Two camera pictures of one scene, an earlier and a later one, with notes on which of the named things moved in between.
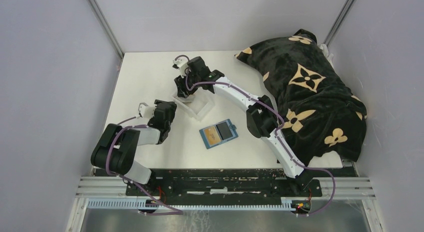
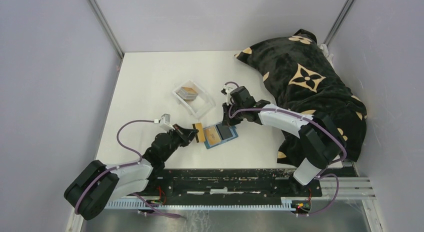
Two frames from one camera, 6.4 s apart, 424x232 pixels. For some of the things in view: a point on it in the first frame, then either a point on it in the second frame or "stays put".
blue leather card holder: (218, 134) stays put
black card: (224, 130) stays put
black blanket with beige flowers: (318, 112) stays put
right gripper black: (180, 82) → (225, 120)
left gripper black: (173, 107) → (186, 135)
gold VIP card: (212, 135) stays put
